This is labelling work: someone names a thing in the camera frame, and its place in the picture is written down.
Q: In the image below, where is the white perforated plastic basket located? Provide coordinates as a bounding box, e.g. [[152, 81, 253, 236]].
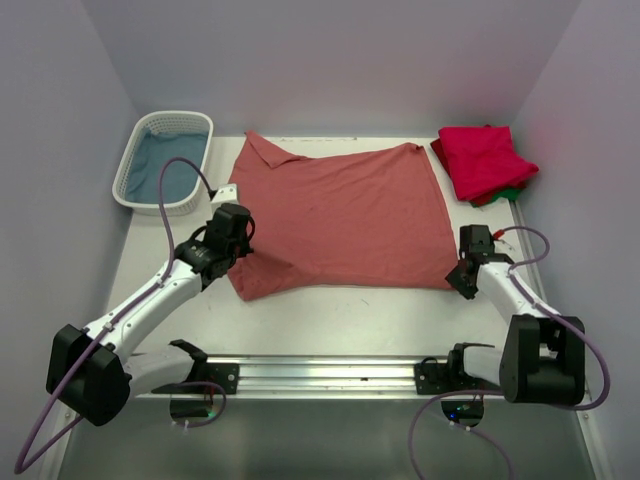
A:
[[112, 110, 214, 216]]

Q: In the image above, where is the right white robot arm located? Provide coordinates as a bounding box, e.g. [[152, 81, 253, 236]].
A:
[[445, 224, 585, 407]]

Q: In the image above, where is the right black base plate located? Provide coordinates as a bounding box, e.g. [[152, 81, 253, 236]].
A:
[[413, 357, 500, 395]]

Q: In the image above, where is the folded crimson t shirt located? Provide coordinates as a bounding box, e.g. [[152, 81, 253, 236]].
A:
[[438, 126, 539, 202]]

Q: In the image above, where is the salmon pink t shirt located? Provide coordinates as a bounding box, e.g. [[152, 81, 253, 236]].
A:
[[229, 131, 457, 301]]

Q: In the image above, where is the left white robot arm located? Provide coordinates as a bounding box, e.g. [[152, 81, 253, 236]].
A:
[[46, 203, 255, 426]]

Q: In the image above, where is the folded green t shirt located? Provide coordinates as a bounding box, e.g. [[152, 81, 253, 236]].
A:
[[477, 185, 524, 205]]

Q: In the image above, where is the aluminium mounting rail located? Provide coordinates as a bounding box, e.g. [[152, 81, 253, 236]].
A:
[[62, 353, 594, 401]]

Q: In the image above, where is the folded dark red t shirt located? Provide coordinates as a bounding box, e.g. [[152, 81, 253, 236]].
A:
[[430, 138, 450, 174]]

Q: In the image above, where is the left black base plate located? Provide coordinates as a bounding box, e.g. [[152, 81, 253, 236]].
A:
[[152, 362, 240, 395]]

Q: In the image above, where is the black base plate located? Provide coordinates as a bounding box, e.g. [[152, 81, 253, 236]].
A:
[[152, 362, 240, 395], [413, 357, 500, 395]]

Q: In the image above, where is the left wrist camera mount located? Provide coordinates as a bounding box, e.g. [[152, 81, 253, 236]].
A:
[[210, 183, 239, 204]]

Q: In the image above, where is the blue t shirt in basket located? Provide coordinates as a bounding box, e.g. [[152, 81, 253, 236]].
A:
[[124, 129, 208, 204]]

